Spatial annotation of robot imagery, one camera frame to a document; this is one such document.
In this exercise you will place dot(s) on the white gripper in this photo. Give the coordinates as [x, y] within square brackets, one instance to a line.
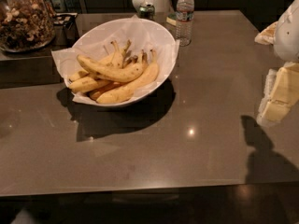
[288, 34]

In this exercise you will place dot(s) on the white bowl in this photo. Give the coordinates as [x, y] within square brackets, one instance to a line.
[118, 63]

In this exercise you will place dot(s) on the front long yellow banana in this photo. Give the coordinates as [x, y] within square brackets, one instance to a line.
[126, 92]

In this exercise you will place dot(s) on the dark orange lower banana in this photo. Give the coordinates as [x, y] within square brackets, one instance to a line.
[95, 94]

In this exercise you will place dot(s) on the clear plastic water bottle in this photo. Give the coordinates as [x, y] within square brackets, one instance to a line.
[184, 18]

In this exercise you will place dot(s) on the white paper liner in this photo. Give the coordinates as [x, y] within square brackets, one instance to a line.
[144, 35]

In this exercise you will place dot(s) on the green soda can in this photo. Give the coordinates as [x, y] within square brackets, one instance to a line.
[146, 11]

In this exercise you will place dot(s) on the dark tray with packets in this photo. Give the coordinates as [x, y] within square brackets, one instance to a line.
[66, 29]

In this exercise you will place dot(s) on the glass jar of snacks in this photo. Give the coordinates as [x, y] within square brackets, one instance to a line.
[24, 25]

